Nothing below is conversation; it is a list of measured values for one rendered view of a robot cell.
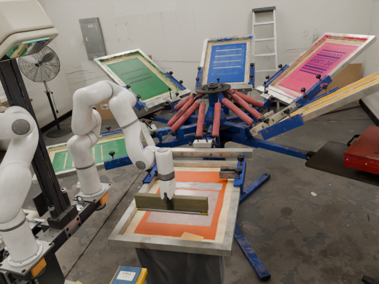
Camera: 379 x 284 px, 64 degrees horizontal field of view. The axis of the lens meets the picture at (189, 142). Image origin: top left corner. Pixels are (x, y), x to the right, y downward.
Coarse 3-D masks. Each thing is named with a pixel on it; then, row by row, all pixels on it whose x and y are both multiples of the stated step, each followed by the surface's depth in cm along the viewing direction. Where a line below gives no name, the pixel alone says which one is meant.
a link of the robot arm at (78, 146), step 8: (72, 136) 143; (80, 136) 142; (88, 136) 145; (72, 144) 139; (80, 144) 139; (88, 144) 143; (72, 152) 141; (80, 152) 140; (88, 152) 144; (80, 160) 143; (88, 160) 144; (80, 168) 145
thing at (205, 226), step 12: (204, 180) 187; (216, 180) 185; (192, 192) 177; (204, 192) 175; (216, 192) 174; (216, 204) 164; (180, 216) 158; (192, 216) 157; (204, 216) 156; (216, 216) 155; (180, 228) 149; (192, 228) 148; (204, 228) 147; (216, 228) 146
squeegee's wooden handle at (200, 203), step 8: (136, 192) 148; (136, 200) 146; (144, 200) 145; (152, 200) 144; (160, 200) 143; (168, 200) 142; (176, 200) 141; (184, 200) 140; (192, 200) 139; (200, 200) 138; (176, 208) 143; (184, 208) 142; (192, 208) 141; (200, 208) 140; (208, 208) 142
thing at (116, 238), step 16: (176, 160) 208; (192, 160) 205; (144, 192) 177; (240, 192) 171; (128, 208) 163; (128, 224) 156; (112, 240) 143; (128, 240) 141; (144, 240) 140; (160, 240) 138; (176, 240) 137; (224, 240) 134
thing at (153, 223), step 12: (180, 180) 190; (192, 180) 188; (156, 192) 181; (180, 192) 178; (144, 216) 161; (156, 216) 160; (168, 216) 159; (144, 228) 152; (156, 228) 151; (168, 228) 150
